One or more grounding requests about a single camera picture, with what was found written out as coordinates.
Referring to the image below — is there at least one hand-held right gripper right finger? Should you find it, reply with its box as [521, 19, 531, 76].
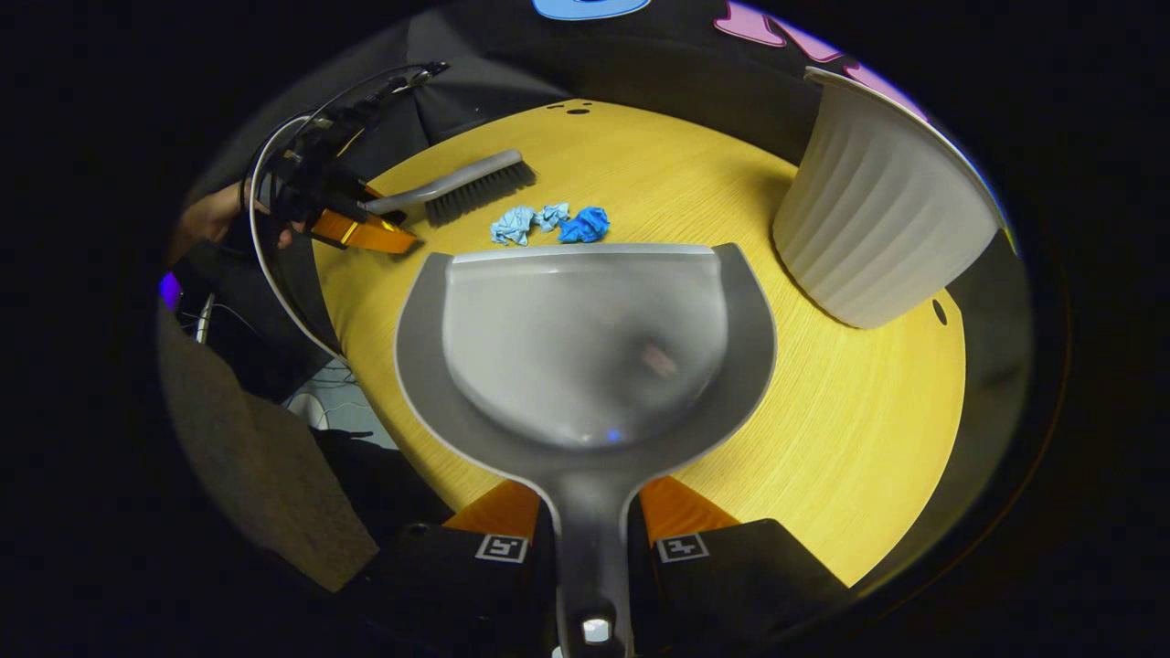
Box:
[630, 474, 852, 658]

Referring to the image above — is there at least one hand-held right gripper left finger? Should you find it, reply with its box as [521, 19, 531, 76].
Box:
[366, 477, 559, 658]

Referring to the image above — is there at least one small grey broom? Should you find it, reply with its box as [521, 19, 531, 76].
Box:
[361, 148, 539, 228]

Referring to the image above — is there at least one yellow wooden desktop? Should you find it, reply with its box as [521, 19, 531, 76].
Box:
[311, 98, 969, 589]

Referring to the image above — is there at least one deep blue paper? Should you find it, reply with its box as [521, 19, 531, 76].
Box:
[557, 206, 612, 246]

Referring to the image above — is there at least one grey dustpan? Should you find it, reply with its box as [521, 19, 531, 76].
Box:
[394, 241, 779, 658]

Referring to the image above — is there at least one white cable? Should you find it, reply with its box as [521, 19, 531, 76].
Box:
[246, 111, 347, 360]

